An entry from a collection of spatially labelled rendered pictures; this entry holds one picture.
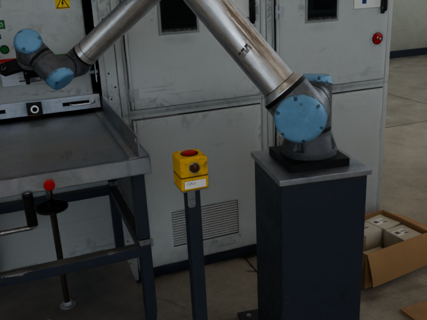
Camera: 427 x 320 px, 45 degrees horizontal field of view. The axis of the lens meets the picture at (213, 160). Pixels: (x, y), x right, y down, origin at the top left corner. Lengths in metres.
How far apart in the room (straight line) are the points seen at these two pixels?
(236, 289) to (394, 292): 0.71
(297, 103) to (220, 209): 1.15
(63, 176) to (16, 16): 0.85
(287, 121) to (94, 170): 0.60
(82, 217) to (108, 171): 0.81
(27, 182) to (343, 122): 1.68
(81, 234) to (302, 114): 1.29
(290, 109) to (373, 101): 1.33
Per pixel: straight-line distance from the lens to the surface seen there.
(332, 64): 2.62
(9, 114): 2.27
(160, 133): 2.32
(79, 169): 1.60
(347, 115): 2.73
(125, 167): 1.62
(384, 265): 2.48
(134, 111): 2.29
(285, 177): 1.67
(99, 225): 2.42
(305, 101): 1.50
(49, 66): 1.84
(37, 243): 2.43
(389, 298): 2.48
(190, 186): 1.44
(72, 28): 2.25
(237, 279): 2.54
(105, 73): 2.24
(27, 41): 1.87
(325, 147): 1.75
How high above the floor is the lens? 1.35
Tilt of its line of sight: 19 degrees down
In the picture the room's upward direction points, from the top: 3 degrees counter-clockwise
